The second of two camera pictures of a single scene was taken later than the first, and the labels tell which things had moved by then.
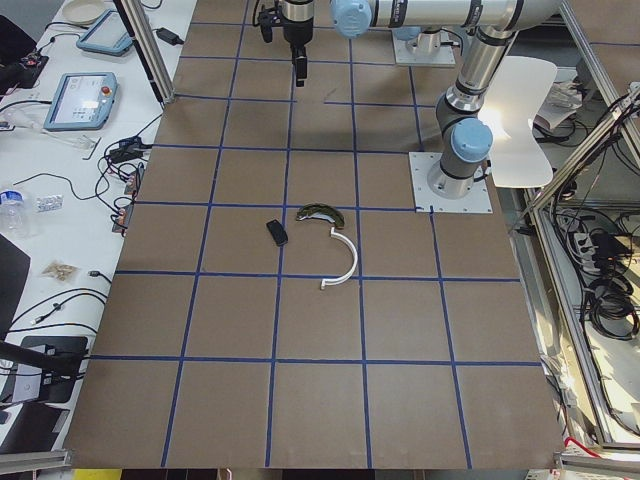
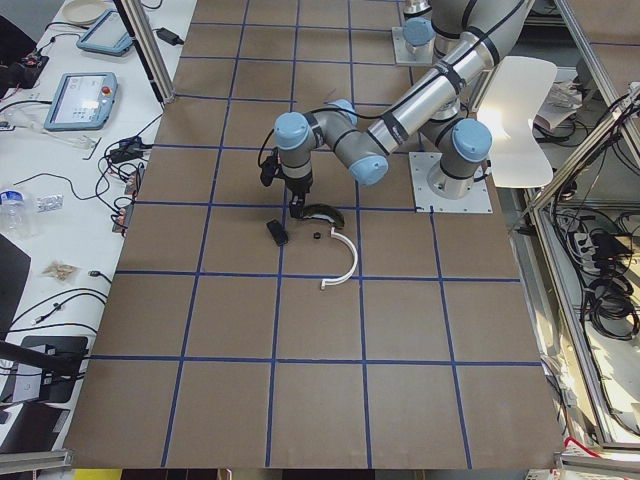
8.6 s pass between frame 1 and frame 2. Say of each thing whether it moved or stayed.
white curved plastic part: stayed
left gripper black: moved
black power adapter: stayed
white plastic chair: stayed
